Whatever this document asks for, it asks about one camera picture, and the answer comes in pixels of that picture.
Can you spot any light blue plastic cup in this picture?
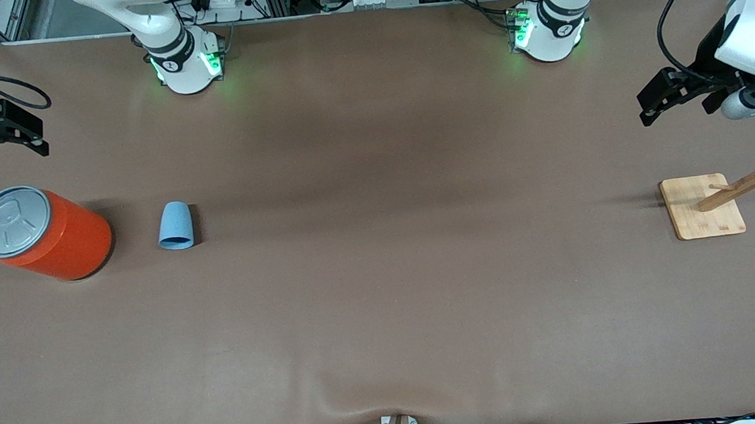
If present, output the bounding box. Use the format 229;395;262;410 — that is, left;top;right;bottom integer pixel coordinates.
155;200;195;252

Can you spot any wooden cup rack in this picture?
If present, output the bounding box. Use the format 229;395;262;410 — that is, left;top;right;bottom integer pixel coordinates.
654;125;755;243

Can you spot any orange can-shaped container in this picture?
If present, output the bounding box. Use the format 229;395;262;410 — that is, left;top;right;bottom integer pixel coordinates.
0;179;117;288

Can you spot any white power strip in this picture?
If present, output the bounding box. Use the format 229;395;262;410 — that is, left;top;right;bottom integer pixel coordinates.
324;0;420;13

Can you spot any brown table mat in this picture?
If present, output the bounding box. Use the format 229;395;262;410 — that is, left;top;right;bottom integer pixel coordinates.
0;0;755;424

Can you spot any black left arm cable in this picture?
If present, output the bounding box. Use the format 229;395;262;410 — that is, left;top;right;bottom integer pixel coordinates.
654;0;755;89

